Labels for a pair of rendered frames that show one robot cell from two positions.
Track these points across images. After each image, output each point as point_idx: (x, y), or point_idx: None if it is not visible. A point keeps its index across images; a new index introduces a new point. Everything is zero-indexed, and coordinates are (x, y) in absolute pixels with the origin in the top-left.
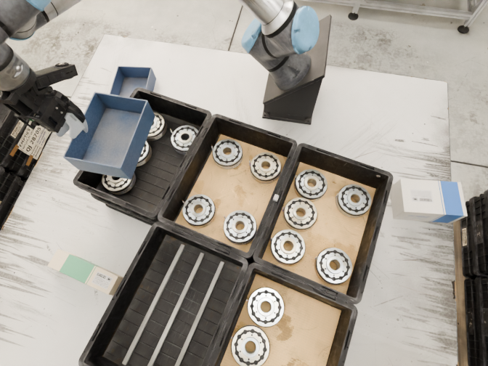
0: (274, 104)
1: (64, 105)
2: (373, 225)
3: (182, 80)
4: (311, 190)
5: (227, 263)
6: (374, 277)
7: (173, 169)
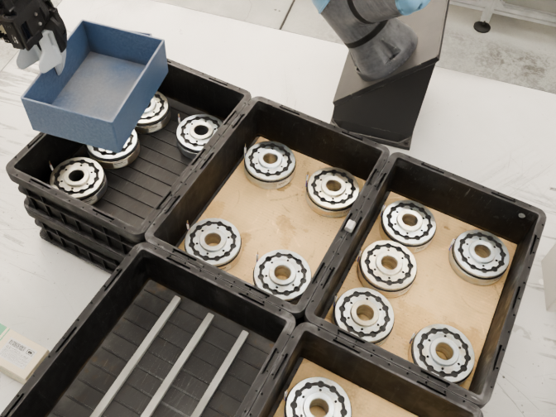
0: (352, 107)
1: (47, 14)
2: (513, 288)
3: (198, 63)
4: (409, 232)
5: (254, 336)
6: (512, 404)
7: (174, 179)
